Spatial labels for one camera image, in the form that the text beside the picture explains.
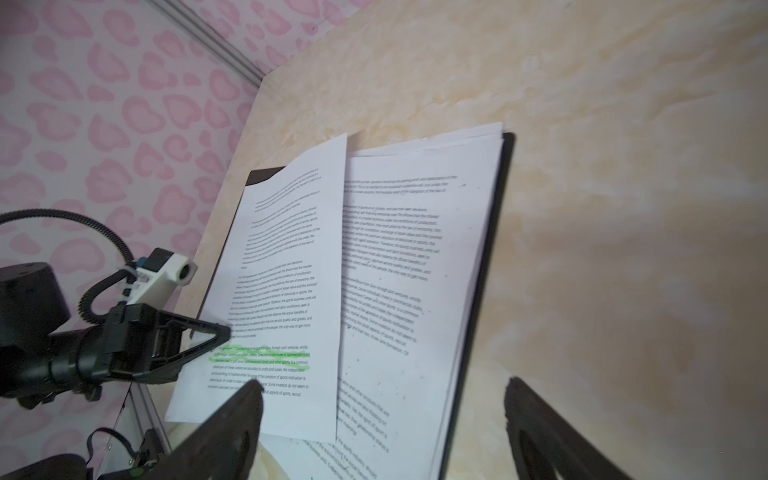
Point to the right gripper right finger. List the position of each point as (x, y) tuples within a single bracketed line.
[(544, 445)]

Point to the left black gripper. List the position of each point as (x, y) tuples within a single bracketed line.
[(134, 342)]

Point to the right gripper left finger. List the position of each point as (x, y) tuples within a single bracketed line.
[(224, 446)]

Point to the green highlighted paper sheet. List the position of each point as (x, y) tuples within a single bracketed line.
[(277, 286)]

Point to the blue black file folder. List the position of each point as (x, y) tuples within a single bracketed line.
[(508, 139)]

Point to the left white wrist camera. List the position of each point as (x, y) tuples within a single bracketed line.
[(154, 279)]

